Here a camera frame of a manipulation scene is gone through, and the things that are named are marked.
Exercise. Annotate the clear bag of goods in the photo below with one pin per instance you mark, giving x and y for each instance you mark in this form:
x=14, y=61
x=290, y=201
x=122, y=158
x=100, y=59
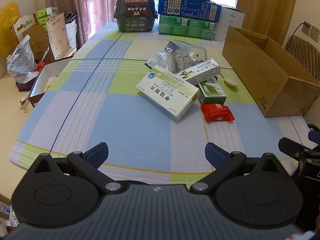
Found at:
x=21, y=57

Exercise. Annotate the checked tablecloth desktop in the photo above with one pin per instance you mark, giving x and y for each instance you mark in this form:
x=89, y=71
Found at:
x=125, y=130

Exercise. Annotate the black food container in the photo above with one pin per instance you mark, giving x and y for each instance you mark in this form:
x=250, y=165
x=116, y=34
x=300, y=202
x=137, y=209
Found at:
x=136, y=15

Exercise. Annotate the wall socket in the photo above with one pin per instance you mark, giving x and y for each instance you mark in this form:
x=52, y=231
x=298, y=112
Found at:
x=315, y=33
x=307, y=27

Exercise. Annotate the small green box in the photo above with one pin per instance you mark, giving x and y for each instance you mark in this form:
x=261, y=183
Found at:
x=212, y=92

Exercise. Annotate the yellow plastic bag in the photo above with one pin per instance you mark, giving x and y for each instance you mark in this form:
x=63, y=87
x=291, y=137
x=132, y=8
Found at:
x=7, y=27

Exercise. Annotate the printed white paper bag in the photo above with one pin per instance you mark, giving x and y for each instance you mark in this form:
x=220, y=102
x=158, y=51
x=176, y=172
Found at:
x=57, y=37

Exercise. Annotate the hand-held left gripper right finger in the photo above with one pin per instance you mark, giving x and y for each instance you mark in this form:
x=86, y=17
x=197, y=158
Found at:
x=214, y=155

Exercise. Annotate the green tissue packs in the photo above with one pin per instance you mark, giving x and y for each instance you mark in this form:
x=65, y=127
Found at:
x=45, y=15

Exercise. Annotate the quilted brown chair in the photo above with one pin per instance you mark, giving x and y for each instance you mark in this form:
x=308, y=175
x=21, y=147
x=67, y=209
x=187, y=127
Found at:
x=303, y=52

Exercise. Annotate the dark red box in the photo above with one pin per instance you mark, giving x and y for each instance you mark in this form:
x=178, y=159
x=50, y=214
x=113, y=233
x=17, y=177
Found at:
x=25, y=86

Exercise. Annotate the brown cardboard box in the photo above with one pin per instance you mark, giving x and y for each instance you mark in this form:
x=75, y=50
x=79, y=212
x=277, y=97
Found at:
x=260, y=80

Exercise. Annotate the white medicine box green print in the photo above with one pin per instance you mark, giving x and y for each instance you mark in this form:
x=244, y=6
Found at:
x=200, y=71

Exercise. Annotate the white striped bag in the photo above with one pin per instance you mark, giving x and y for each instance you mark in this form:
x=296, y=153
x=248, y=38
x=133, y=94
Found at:
x=71, y=27

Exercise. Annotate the brown carton with white top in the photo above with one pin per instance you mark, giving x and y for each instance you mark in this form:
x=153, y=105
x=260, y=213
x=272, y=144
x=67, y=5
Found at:
x=37, y=40

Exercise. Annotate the green wrapped pack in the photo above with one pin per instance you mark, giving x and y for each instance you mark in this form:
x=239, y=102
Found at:
x=187, y=27

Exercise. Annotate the open white gift box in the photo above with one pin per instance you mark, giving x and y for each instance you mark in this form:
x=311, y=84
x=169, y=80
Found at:
x=50, y=72

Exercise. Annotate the clear plastic bag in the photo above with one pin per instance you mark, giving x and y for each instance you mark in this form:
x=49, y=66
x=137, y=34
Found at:
x=181, y=61

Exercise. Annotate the white spoon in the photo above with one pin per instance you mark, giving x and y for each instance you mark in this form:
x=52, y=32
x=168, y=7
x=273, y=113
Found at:
x=231, y=82

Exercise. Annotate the red snack packet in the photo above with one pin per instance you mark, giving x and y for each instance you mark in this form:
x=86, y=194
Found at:
x=216, y=112

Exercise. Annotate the blue carton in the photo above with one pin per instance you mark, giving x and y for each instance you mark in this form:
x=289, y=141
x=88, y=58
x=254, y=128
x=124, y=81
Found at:
x=190, y=8

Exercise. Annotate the clear plastic bags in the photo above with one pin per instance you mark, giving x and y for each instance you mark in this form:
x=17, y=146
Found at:
x=158, y=57

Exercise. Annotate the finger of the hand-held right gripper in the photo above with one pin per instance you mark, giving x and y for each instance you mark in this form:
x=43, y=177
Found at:
x=315, y=138
x=293, y=148

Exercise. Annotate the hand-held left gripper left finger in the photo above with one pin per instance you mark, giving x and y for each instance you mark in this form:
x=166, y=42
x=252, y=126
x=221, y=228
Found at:
x=98, y=155

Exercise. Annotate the large white medicine box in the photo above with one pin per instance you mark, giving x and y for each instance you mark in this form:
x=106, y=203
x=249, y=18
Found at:
x=165, y=92

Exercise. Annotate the pink curtain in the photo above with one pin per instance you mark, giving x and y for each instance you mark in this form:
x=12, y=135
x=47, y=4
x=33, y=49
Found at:
x=95, y=5

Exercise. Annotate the silver foil packet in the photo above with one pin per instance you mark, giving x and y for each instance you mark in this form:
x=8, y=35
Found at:
x=175, y=45

